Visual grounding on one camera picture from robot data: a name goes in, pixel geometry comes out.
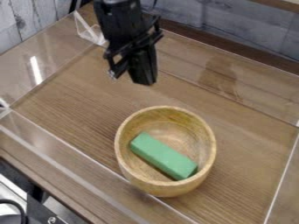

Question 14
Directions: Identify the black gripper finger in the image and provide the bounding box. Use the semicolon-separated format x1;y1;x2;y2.
107;54;129;80
129;45;158;86

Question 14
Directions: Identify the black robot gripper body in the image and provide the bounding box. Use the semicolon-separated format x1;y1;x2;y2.
93;0;166;81

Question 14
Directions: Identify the wooden oval bowl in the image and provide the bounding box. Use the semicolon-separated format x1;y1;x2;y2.
115;106;218;198

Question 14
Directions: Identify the green rectangular block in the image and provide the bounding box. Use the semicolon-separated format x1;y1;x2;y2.
130;132;199;180

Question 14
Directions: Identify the clear acrylic corner bracket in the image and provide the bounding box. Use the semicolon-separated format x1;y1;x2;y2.
74;10;109;46

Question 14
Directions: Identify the clear acrylic enclosure wall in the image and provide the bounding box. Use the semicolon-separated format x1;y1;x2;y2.
0;17;299;224

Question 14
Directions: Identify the black metal bracket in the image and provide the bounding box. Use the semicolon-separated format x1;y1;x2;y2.
26;195;77;224

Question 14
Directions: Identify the black cable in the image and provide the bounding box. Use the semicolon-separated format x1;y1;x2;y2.
0;199;29;224

